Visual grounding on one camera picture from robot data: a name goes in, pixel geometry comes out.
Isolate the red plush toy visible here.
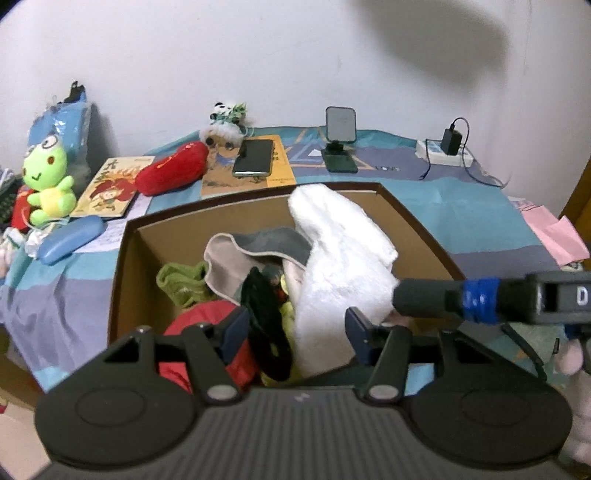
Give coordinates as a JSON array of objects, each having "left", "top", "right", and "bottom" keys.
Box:
[{"left": 135, "top": 141, "right": 210, "bottom": 197}]

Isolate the comic book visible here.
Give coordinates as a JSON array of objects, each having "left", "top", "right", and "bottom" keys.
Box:
[{"left": 70, "top": 156, "right": 156, "bottom": 219}]

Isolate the dark green phone stand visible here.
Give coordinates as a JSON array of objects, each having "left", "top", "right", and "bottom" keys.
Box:
[{"left": 322, "top": 106, "right": 359, "bottom": 175}]

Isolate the black charger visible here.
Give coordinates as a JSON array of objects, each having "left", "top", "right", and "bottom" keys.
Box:
[{"left": 441, "top": 128, "right": 463, "bottom": 156}]

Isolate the yellow picture book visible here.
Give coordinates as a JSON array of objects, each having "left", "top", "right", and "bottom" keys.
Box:
[{"left": 201, "top": 135, "right": 297, "bottom": 199}]

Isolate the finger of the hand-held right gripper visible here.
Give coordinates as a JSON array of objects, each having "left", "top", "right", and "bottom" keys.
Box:
[{"left": 392, "top": 276, "right": 502, "bottom": 325}]

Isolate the floral printed cloth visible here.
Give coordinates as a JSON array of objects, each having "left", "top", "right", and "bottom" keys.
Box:
[{"left": 203, "top": 227, "right": 313, "bottom": 308}]

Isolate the black cloth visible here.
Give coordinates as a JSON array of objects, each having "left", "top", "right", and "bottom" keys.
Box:
[{"left": 240, "top": 265, "right": 294, "bottom": 382}]

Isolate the white paper sheet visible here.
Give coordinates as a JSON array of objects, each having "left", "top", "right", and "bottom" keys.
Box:
[{"left": 78, "top": 203, "right": 149, "bottom": 254}]

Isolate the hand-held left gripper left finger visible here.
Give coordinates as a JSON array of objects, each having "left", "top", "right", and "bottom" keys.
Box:
[{"left": 99, "top": 305, "right": 252, "bottom": 404}]

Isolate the white crumpled plastic bag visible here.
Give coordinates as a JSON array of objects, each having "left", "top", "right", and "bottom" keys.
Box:
[{"left": 0, "top": 225, "right": 43, "bottom": 260}]

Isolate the blue plastic bag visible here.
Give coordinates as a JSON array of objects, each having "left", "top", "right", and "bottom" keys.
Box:
[{"left": 27, "top": 80, "right": 94, "bottom": 182}]

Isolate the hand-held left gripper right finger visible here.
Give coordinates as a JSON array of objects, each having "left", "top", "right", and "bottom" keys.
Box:
[{"left": 344, "top": 306, "right": 502, "bottom": 402}]

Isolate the brown cardboard box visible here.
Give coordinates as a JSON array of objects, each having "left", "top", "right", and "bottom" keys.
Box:
[{"left": 107, "top": 181, "right": 467, "bottom": 385}]

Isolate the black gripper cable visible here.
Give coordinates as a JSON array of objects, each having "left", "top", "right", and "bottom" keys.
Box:
[{"left": 500, "top": 322, "right": 551, "bottom": 382}]

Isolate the black charger cable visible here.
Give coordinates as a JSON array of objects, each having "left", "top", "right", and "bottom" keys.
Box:
[{"left": 418, "top": 117, "right": 507, "bottom": 188}]

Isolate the white power strip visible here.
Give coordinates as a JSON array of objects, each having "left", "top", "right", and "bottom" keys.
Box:
[{"left": 416, "top": 138, "right": 476, "bottom": 168}]

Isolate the blue glasses case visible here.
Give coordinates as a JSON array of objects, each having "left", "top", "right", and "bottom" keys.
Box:
[{"left": 36, "top": 215, "right": 106, "bottom": 267}]

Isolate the red cloth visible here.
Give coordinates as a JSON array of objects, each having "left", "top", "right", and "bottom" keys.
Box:
[{"left": 158, "top": 299, "right": 259, "bottom": 394}]

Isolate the panda plush toy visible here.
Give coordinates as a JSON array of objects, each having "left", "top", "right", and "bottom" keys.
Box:
[{"left": 198, "top": 102, "right": 250, "bottom": 151}]

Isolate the dark smartphone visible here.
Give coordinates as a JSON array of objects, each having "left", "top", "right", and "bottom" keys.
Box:
[{"left": 232, "top": 138, "right": 275, "bottom": 180}]

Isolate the pink folded cloth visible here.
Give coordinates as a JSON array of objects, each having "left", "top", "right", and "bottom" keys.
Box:
[{"left": 508, "top": 196, "right": 591, "bottom": 267}]

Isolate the green cloth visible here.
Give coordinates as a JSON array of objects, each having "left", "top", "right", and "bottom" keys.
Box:
[{"left": 156, "top": 261, "right": 211, "bottom": 311}]

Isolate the green frog plush toy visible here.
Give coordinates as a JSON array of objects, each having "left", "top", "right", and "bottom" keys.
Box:
[{"left": 21, "top": 135, "right": 78, "bottom": 227}]

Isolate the pink plush toy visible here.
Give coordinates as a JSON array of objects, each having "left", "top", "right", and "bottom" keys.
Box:
[{"left": 551, "top": 336, "right": 591, "bottom": 463}]

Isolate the white fluffy towel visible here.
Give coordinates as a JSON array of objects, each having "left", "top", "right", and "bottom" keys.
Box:
[{"left": 287, "top": 184, "right": 402, "bottom": 377}]

